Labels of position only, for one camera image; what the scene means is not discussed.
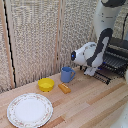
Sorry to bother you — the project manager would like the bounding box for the blue ceramic mug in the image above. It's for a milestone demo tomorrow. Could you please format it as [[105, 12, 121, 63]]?
[[60, 66, 77, 84]]

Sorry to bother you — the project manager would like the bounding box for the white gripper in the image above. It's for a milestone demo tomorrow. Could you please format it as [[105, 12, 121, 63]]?
[[83, 66, 99, 77]]

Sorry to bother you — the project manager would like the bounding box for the black dish rack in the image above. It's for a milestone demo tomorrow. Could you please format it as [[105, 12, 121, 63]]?
[[98, 37, 128, 80]]

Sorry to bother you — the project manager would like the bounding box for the yellow plastic bowl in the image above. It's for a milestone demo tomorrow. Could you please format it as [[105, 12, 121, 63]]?
[[37, 77, 56, 93]]

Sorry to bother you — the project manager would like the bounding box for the woven beige folding screen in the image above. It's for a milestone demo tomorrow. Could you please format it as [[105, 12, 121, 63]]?
[[0, 0, 128, 94]]

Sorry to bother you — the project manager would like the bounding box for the white floral rimmed plate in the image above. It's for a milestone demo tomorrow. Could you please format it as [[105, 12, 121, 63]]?
[[6, 92, 54, 128]]

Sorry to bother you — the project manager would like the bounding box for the orange yellow bread block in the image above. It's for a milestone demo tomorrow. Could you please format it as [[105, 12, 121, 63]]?
[[57, 83, 72, 95]]

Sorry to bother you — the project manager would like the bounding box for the black wire oven tray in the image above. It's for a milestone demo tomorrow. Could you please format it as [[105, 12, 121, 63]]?
[[79, 64, 113, 85]]

